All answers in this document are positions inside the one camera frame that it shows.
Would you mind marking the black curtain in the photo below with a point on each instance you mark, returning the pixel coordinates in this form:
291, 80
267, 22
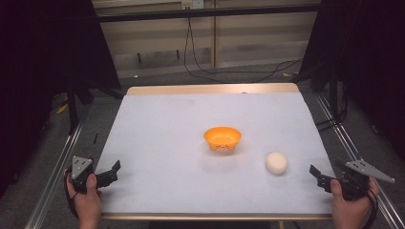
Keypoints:
35, 63
366, 57

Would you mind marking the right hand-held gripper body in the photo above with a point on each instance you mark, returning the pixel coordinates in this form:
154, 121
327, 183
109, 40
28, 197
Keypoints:
359, 178

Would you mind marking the person's right hand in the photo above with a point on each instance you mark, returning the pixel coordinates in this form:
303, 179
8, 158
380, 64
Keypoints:
350, 208

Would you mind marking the yellow floor tape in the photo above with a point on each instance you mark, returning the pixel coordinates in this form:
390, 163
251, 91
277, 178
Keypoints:
61, 109

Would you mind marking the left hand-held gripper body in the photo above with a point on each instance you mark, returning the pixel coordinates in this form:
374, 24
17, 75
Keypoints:
81, 171

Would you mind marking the orange plastic bowl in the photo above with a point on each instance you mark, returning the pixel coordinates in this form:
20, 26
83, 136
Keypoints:
222, 138

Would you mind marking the white wall socket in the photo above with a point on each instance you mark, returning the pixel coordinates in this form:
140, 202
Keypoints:
192, 4

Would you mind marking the white egg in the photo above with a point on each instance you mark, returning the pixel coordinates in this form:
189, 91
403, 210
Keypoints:
276, 162

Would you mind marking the white table sheet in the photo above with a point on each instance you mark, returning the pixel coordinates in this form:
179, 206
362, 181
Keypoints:
178, 165

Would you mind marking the black stand pole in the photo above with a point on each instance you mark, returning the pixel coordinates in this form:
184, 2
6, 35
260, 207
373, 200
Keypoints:
333, 95

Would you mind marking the person's left hand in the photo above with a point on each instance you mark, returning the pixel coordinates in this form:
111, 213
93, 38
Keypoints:
86, 203

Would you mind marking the black horizontal bar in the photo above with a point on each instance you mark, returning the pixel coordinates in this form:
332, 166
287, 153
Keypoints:
203, 13

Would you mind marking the aluminium frame rail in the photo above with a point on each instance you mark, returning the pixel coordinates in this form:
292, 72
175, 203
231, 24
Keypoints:
51, 187
347, 143

